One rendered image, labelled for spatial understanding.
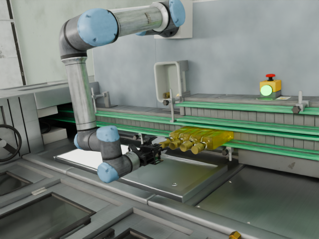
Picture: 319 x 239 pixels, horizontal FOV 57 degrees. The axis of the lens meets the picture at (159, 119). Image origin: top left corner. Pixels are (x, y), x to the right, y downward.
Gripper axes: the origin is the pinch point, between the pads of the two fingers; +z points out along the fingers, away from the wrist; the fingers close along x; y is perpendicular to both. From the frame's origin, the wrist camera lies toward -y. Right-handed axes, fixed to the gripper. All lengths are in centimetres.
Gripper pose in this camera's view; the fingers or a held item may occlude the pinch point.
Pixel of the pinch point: (163, 143)
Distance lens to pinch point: 129.8
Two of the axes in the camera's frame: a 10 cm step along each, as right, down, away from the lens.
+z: 6.5, -2.4, 7.2
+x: -1.0, -9.7, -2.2
